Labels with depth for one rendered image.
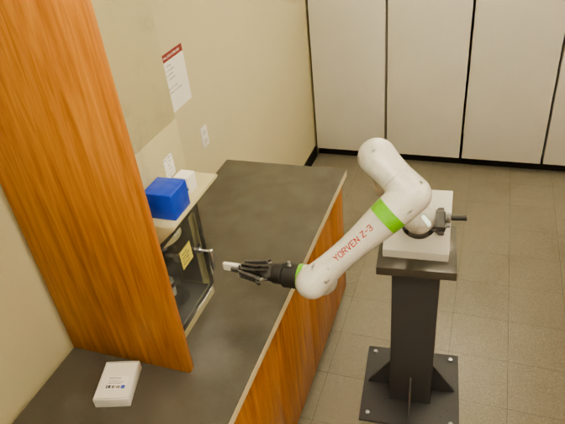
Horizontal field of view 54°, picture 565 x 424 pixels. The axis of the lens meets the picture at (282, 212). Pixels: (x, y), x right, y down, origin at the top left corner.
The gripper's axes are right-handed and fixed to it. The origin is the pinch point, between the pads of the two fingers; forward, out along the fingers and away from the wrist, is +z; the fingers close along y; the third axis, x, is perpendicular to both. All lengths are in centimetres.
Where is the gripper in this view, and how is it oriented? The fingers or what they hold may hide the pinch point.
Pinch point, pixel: (232, 267)
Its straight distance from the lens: 207.6
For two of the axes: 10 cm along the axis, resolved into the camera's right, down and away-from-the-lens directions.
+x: 1.0, 8.3, 5.5
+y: -3.2, 5.5, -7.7
